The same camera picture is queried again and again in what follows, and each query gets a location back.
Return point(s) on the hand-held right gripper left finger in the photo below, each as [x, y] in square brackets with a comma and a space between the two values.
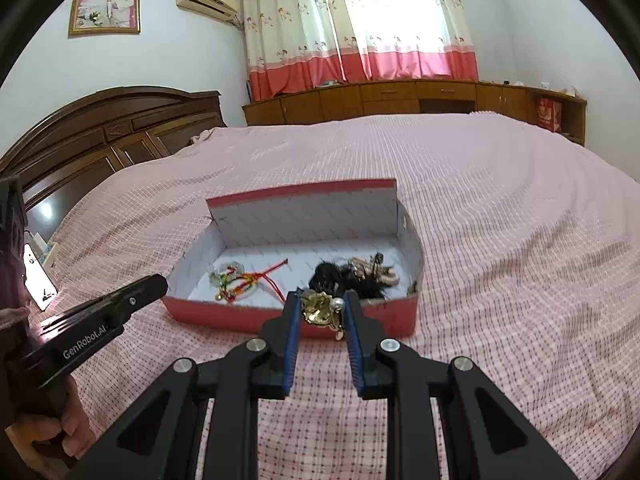
[294, 350]

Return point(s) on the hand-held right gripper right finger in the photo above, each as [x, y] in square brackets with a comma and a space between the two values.
[354, 355]

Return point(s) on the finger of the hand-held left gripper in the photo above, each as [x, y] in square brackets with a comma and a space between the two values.
[142, 290]

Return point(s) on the gold pearl brooch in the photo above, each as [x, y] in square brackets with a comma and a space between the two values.
[221, 298]
[317, 307]

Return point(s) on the gold hair clip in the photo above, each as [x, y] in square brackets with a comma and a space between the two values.
[361, 267]

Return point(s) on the red cardboard box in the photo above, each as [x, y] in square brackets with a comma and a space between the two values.
[300, 220]

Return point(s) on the person's left hand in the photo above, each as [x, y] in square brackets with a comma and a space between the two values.
[75, 425]

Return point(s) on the white bedside item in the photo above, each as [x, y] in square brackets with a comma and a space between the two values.
[40, 280]

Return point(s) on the dark wooden headboard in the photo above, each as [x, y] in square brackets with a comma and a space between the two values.
[100, 130]

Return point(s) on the pink checked bedsheet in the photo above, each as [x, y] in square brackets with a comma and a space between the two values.
[500, 260]

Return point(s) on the long wooden cabinet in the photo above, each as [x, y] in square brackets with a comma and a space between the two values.
[400, 95]

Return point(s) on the red gift box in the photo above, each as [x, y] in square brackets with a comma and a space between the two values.
[548, 112]

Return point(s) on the white and red curtain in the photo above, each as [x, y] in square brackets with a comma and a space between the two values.
[360, 25]

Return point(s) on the framed wall photo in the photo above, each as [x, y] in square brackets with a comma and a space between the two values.
[105, 2]

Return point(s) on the wall air conditioner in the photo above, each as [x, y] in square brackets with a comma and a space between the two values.
[207, 0]

